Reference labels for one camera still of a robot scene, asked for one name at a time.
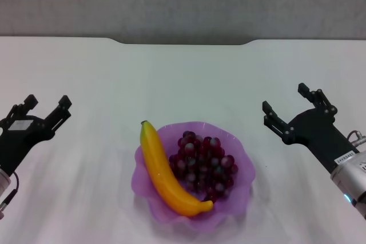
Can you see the yellow plastic banana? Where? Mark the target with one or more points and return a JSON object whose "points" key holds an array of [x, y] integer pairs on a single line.
{"points": [[160, 169]]}

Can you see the purple wavy plastic bowl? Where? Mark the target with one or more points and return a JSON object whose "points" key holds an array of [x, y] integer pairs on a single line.
{"points": [[237, 192]]}

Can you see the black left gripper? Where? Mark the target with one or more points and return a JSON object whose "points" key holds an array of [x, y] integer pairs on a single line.
{"points": [[17, 141]]}

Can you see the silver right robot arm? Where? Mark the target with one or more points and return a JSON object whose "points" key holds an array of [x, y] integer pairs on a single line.
{"points": [[351, 178]]}

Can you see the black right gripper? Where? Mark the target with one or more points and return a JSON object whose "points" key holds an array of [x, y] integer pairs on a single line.
{"points": [[314, 129]]}

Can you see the dark red grape bunch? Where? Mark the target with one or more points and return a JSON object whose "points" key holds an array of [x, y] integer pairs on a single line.
{"points": [[208, 167]]}

